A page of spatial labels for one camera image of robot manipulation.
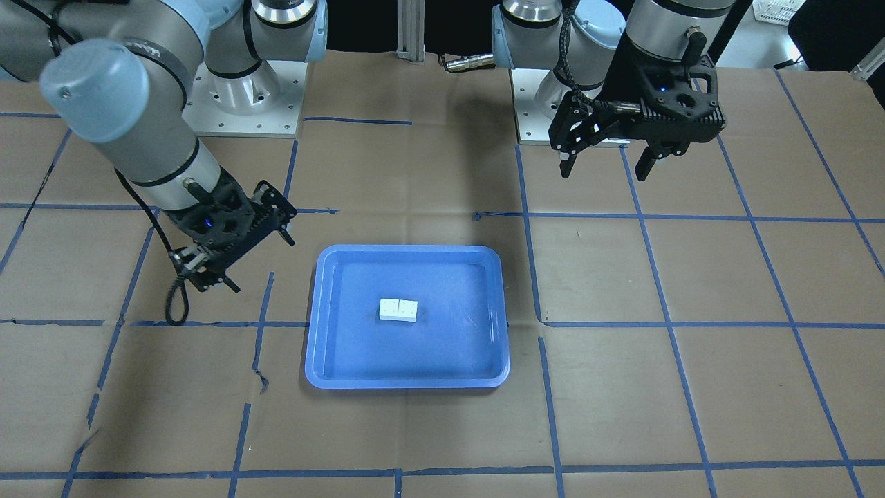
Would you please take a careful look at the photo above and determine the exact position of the white basket background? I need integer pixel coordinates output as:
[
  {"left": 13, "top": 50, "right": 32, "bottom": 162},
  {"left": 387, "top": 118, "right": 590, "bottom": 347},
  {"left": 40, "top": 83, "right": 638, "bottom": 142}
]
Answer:
[{"left": 750, "top": 0, "right": 805, "bottom": 26}]

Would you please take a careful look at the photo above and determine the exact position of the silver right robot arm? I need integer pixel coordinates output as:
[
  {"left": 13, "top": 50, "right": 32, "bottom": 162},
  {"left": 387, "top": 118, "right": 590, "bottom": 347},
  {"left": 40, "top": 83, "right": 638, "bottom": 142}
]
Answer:
[{"left": 1, "top": 1, "right": 328, "bottom": 291}]

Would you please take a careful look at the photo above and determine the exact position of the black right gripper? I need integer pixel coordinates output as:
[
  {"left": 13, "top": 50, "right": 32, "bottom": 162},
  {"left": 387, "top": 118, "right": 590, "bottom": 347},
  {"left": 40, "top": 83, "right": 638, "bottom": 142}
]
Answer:
[{"left": 167, "top": 180, "right": 297, "bottom": 293}]

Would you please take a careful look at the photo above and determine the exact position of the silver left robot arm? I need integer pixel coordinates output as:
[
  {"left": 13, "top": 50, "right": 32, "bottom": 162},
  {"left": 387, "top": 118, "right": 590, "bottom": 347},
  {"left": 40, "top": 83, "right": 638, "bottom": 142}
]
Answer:
[{"left": 491, "top": 1, "right": 733, "bottom": 182}]

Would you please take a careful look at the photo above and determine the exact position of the blue plastic tray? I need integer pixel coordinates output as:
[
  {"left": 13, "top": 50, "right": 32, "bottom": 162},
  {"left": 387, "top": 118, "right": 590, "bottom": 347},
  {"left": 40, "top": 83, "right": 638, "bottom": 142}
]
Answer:
[{"left": 305, "top": 245, "right": 511, "bottom": 389}]

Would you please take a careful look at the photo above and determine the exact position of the aluminium profile post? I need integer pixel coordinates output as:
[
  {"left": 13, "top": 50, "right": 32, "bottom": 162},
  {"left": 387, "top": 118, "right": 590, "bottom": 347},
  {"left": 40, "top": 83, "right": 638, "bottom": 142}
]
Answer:
[{"left": 395, "top": 0, "right": 426, "bottom": 65}]

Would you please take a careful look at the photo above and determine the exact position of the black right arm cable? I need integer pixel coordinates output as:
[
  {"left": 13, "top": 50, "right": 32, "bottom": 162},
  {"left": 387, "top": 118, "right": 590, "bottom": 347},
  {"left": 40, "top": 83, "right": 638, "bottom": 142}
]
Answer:
[{"left": 114, "top": 169, "right": 191, "bottom": 327}]

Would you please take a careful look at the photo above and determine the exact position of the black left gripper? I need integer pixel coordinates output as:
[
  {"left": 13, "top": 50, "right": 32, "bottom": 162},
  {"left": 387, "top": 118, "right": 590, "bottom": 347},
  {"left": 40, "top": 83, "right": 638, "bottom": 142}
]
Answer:
[{"left": 549, "top": 48, "right": 727, "bottom": 182}]

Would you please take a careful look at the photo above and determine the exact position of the white block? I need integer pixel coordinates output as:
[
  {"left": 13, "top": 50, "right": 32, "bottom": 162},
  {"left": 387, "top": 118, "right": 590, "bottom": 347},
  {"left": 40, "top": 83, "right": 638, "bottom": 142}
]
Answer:
[
  {"left": 378, "top": 297, "right": 402, "bottom": 321},
  {"left": 396, "top": 299, "right": 418, "bottom": 324}
]

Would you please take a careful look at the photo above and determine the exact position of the metal cable connector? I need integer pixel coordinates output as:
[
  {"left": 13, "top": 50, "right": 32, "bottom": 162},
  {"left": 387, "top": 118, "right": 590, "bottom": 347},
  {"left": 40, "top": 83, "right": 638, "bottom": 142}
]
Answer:
[{"left": 437, "top": 53, "right": 496, "bottom": 75}]

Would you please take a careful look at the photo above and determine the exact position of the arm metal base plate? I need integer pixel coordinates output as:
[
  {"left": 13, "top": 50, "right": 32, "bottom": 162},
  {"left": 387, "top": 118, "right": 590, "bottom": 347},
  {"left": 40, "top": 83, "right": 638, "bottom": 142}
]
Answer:
[
  {"left": 510, "top": 64, "right": 631, "bottom": 147},
  {"left": 183, "top": 61, "right": 310, "bottom": 139}
]

